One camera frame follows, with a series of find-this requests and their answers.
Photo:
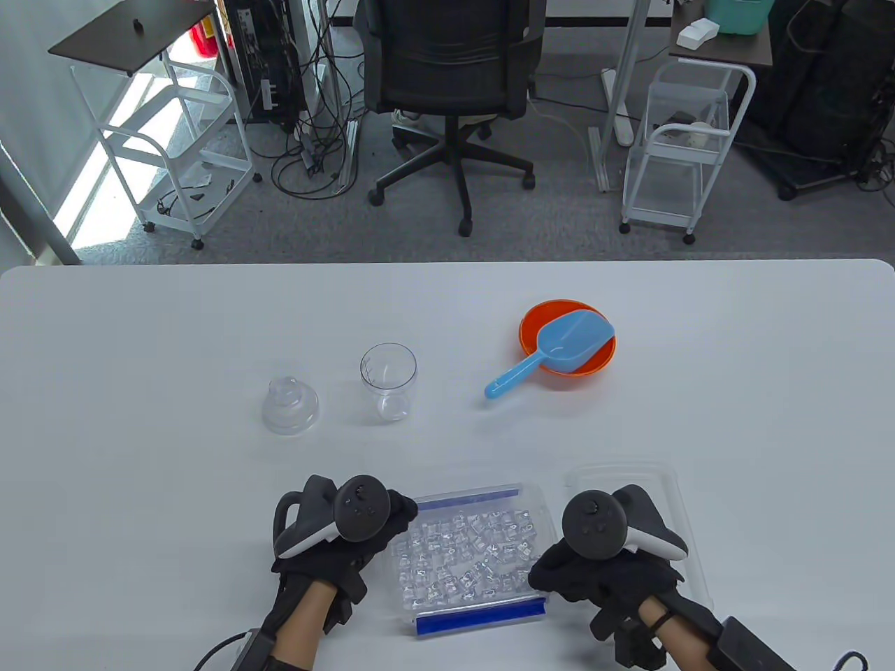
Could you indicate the white box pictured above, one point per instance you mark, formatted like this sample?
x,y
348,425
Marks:
x,y
698,33

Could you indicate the orange plastic bowl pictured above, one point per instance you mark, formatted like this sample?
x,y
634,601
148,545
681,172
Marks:
x,y
598,360

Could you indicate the black equipment stand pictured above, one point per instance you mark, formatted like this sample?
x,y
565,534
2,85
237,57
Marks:
x,y
825,77

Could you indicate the light blue plastic scoop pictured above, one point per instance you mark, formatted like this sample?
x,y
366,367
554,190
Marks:
x,y
566,342

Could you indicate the clear plastic box blue clips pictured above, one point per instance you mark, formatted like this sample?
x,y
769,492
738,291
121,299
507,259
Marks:
x,y
482,615

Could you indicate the person's right fingers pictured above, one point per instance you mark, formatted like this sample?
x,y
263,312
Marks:
x,y
552,572

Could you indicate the black computer tower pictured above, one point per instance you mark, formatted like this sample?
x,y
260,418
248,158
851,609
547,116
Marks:
x,y
269,56

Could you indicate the black white hand controller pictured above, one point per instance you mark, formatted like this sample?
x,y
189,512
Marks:
x,y
349,514
601,521

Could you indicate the white desk leg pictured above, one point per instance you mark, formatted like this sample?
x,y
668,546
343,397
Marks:
x,y
629,63
334,70

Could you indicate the white power strip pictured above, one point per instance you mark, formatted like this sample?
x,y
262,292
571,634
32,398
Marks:
x,y
619,112

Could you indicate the clear plastic box lid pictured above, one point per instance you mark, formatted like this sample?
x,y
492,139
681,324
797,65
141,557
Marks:
x,y
689,489

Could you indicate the person's left forearm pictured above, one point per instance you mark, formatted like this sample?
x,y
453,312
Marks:
x,y
301,625

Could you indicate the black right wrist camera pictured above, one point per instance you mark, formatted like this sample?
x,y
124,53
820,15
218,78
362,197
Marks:
x,y
752,646

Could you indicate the clear plastic cup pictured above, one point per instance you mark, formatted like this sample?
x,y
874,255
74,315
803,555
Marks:
x,y
389,381

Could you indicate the black office chair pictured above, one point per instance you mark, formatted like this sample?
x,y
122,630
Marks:
x,y
451,63

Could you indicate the person's right hand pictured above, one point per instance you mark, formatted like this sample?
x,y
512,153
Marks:
x,y
608,576

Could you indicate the person's left hand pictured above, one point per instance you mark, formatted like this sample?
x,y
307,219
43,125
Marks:
x,y
328,559

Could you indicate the red fire extinguisher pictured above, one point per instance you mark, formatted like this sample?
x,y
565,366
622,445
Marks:
x,y
205,38

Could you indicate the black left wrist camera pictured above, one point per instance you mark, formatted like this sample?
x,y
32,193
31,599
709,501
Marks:
x,y
255,650

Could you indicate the white cart with dark top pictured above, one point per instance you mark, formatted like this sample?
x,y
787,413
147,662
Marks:
x,y
133,35
720,52

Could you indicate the black white right hand controller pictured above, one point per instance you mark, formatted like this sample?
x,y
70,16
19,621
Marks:
x,y
601,521

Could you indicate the teal container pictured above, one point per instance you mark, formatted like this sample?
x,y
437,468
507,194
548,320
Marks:
x,y
734,15

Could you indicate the person's right forearm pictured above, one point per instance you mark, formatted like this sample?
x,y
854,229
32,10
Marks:
x,y
675,632

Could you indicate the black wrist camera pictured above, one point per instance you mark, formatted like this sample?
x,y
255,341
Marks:
x,y
255,650
752,646

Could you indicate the person's left fingers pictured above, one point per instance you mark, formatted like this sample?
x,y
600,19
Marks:
x,y
401,516

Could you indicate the clear dome cup lid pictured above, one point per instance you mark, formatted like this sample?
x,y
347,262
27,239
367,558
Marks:
x,y
290,409

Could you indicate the black white left hand controller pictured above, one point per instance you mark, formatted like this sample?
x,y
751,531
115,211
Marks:
x,y
349,514

